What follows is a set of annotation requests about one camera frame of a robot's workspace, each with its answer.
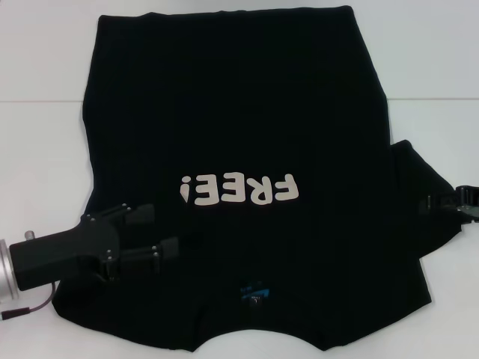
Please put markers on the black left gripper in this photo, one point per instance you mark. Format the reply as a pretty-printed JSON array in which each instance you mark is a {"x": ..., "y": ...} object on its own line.
[{"x": 67, "y": 254}]

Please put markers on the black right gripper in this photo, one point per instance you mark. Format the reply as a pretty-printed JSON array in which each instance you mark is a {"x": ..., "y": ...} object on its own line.
[{"x": 471, "y": 209}]

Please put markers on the black shirt with FREE print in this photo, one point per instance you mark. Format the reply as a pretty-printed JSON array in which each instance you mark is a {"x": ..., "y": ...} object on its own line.
[{"x": 239, "y": 112}]

